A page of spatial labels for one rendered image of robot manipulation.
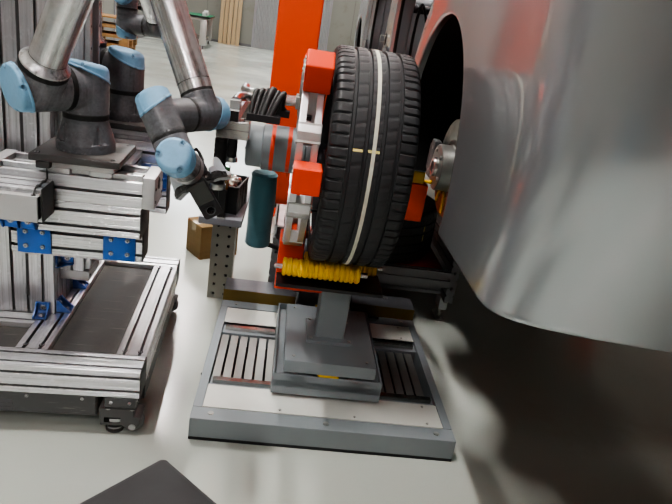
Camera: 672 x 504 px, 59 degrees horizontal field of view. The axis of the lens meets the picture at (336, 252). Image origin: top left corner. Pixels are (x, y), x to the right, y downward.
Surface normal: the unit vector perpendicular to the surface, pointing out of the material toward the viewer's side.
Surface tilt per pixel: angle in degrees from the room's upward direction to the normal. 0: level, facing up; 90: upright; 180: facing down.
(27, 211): 90
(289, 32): 90
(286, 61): 90
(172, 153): 66
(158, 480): 0
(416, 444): 90
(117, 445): 0
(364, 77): 37
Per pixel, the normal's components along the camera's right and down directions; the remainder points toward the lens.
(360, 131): 0.11, -0.05
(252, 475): 0.15, -0.92
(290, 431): 0.05, 0.37
